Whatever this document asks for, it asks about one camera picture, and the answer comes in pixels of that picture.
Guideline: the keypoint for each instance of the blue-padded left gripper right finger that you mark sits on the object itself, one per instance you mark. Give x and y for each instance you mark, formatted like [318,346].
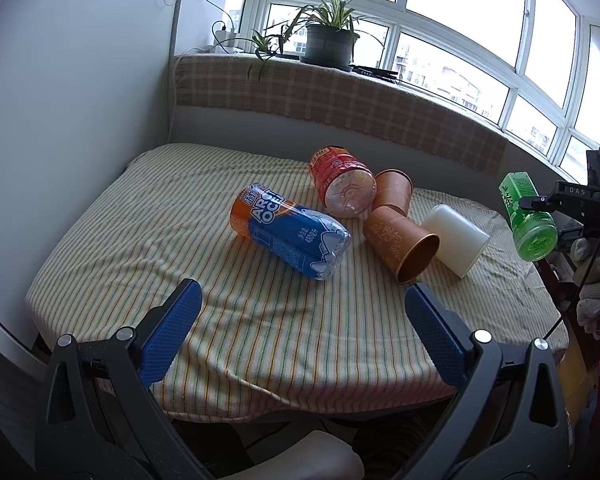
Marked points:
[508,418]

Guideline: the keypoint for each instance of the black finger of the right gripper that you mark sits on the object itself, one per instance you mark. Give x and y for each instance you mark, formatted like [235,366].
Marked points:
[555,199]

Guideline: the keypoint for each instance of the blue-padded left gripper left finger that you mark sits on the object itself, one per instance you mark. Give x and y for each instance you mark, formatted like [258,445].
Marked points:
[98,418]

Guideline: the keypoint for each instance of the green cut bottle cup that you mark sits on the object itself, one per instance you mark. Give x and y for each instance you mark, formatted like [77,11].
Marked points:
[535,233]

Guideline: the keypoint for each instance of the white plastic cup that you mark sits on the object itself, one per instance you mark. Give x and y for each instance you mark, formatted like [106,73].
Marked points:
[461,241]

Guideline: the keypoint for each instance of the brown paper cup front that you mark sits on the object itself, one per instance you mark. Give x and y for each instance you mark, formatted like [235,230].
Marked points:
[403,245]

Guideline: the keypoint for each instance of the brown paper cup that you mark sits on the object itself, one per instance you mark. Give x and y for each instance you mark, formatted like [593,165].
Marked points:
[403,245]
[394,190]

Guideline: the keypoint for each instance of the brown paper cup rear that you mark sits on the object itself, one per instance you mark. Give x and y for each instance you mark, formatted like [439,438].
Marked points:
[394,190]

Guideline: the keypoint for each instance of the blue orange cut bottle cup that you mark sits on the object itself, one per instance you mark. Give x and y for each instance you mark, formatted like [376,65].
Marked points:
[311,242]

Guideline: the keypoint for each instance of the striped yellow table cloth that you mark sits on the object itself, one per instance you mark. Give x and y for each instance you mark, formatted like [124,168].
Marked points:
[267,338]

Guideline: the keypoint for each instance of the black items on sill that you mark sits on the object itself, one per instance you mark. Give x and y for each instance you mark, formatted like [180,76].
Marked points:
[374,72]

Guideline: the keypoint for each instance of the potted spider plant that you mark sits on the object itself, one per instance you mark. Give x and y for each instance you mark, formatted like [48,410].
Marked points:
[331,34]

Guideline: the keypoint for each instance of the brown plaid cloth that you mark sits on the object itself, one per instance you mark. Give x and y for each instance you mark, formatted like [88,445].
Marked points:
[334,98]

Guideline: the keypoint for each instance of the small spider plant offshoot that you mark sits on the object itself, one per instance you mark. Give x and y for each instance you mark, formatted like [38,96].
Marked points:
[266,47]

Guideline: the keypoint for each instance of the white power adapter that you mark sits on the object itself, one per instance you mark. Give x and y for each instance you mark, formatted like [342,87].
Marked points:
[224,38]

